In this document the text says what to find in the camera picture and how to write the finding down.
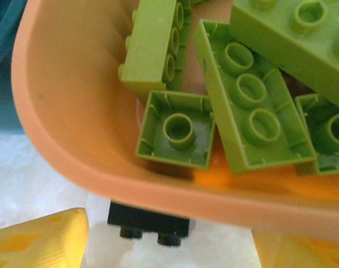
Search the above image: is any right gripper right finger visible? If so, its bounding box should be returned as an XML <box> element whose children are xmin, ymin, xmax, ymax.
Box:
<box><xmin>254</xmin><ymin>233</ymin><xmax>339</xmax><ymax>268</ymax></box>

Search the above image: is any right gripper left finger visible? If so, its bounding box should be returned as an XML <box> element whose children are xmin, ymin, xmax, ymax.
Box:
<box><xmin>0</xmin><ymin>207</ymin><xmax>90</xmax><ymax>268</ymax></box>

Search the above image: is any square green lego brick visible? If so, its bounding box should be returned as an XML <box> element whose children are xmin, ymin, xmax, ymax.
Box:
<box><xmin>134</xmin><ymin>89</ymin><xmax>217</xmax><ymax>170</ymax></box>
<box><xmin>294</xmin><ymin>93</ymin><xmax>339</xmax><ymax>176</ymax></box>

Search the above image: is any long green lego brick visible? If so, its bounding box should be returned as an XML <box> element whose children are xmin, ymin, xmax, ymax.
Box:
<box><xmin>118</xmin><ymin>0</ymin><xmax>194</xmax><ymax>103</ymax></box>
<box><xmin>193</xmin><ymin>18</ymin><xmax>318</xmax><ymax>176</ymax></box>
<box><xmin>230</xmin><ymin>0</ymin><xmax>339</xmax><ymax>112</ymax></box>

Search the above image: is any small black lego brick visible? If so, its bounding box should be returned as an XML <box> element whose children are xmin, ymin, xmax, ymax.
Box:
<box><xmin>107</xmin><ymin>199</ymin><xmax>197</xmax><ymax>247</ymax></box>

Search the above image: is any teal plastic container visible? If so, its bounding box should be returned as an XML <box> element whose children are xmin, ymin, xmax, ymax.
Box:
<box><xmin>0</xmin><ymin>0</ymin><xmax>33</xmax><ymax>136</ymax></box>

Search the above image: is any orange plastic container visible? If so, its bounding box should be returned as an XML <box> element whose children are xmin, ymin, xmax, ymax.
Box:
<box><xmin>11</xmin><ymin>0</ymin><xmax>339</xmax><ymax>243</ymax></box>

